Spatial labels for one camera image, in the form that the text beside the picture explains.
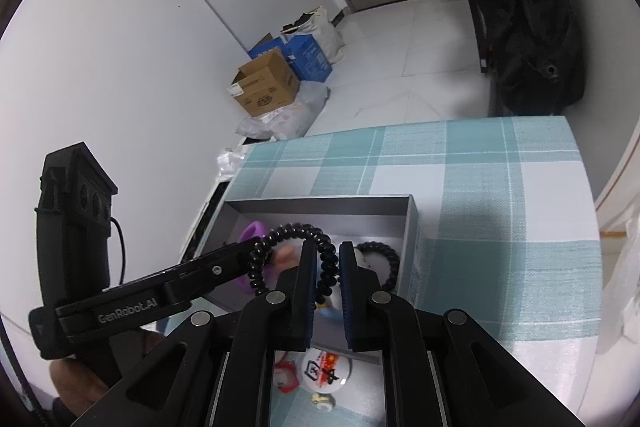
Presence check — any black jacket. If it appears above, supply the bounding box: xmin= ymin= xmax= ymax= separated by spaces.
xmin=465 ymin=0 xmax=587 ymax=115

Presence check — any white plastic bag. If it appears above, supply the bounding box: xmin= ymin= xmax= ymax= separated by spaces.
xmin=595 ymin=212 xmax=640 ymax=354

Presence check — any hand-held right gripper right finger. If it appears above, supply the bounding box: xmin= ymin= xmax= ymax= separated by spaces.
xmin=339 ymin=241 xmax=586 ymax=427

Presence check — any white woven sack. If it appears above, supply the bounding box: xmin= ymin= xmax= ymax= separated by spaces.
xmin=282 ymin=5 xmax=346 ymax=64

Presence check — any crumpled clear plastic wrap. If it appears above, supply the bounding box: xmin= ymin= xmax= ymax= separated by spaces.
xmin=216 ymin=147 xmax=247 ymax=178

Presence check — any thin black cable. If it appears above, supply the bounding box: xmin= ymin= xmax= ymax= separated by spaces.
xmin=110 ymin=217 xmax=127 ymax=286

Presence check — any red cartoon charm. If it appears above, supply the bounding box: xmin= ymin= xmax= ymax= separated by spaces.
xmin=274 ymin=351 xmax=302 ymax=394

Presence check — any person's left hand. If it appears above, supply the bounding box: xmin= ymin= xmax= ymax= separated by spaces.
xmin=49 ymin=347 xmax=126 ymax=427

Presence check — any white panel with wooden trim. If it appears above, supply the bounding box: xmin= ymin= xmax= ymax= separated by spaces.
xmin=560 ymin=0 xmax=640 ymax=240

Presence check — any round badge with red print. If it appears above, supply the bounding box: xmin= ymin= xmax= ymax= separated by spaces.
xmin=300 ymin=347 xmax=352 ymax=396

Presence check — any brown cardboard box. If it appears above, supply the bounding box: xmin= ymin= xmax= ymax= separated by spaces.
xmin=231 ymin=48 xmax=301 ymax=118

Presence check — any pink cartoon charm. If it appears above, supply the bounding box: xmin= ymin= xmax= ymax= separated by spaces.
xmin=273 ymin=246 xmax=302 ymax=269

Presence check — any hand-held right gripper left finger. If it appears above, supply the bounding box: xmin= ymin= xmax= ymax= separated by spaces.
xmin=70 ymin=239 xmax=319 ymax=427

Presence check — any grey cardboard box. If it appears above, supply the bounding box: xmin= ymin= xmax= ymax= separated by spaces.
xmin=192 ymin=194 xmax=421 ymax=364

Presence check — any black coiled cable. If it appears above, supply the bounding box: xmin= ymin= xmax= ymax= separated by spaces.
xmin=0 ymin=322 xmax=56 ymax=427

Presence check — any clear plastic bag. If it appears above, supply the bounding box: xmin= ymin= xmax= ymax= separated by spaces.
xmin=235 ymin=79 xmax=331 ymax=142

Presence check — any purple hair ring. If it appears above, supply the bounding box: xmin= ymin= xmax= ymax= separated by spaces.
xmin=238 ymin=221 xmax=282 ymax=299

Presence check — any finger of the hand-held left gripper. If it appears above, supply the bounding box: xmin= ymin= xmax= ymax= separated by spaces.
xmin=169 ymin=240 xmax=262 ymax=304

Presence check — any blue hair ring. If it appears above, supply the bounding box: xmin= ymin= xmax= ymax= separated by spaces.
xmin=315 ymin=297 xmax=347 ymax=323

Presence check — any blue cardboard box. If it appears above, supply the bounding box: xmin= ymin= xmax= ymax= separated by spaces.
xmin=248 ymin=33 xmax=333 ymax=82

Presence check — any black spiral hair tie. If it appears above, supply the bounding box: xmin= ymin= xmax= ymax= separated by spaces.
xmin=246 ymin=222 xmax=337 ymax=313
xmin=354 ymin=242 xmax=401 ymax=293

